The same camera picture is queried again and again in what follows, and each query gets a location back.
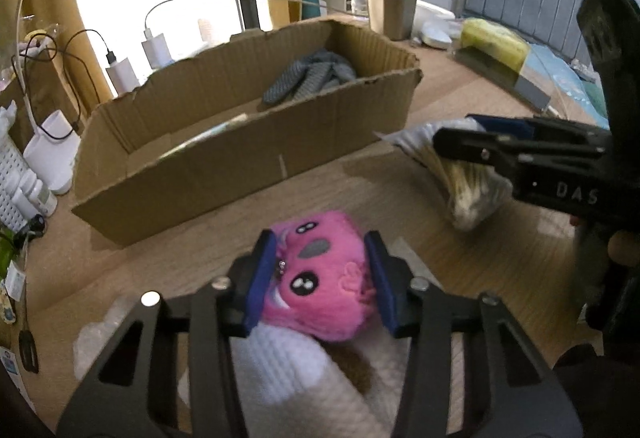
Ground cardboard box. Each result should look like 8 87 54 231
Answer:
70 15 423 249

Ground blue bed sheet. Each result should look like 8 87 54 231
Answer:
530 42 613 129

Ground white perforated basket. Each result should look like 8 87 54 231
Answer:
0 120 31 231

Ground white pill bottle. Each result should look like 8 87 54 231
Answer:
25 170 58 217
12 188 35 221

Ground black charging cable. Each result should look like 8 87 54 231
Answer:
20 28 118 139

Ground white desk lamp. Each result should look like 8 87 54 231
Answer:
0 0 91 196

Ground white knitted sock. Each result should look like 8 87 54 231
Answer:
190 323 407 438

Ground grey knitted gloves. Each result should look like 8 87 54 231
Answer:
262 48 357 106

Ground black clip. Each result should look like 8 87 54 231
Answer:
18 328 41 375

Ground white charger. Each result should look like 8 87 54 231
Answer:
141 30 173 68
106 56 141 94

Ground bag of cotton swabs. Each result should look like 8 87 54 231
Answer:
375 119 516 233

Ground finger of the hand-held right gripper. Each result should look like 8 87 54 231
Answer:
465 114 613 142
432 127 613 179

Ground pink plush toy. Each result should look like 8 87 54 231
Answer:
255 210 383 344

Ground grey flat box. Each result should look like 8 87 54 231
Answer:
452 45 563 113

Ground yellow sponge packet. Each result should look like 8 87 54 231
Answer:
460 18 532 73

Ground person's right hand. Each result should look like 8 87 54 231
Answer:
606 230 640 265

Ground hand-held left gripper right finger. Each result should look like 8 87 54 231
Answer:
364 231 587 438

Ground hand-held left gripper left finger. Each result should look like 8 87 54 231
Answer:
56 229 279 438

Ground white plastic container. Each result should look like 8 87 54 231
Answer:
413 0 463 49

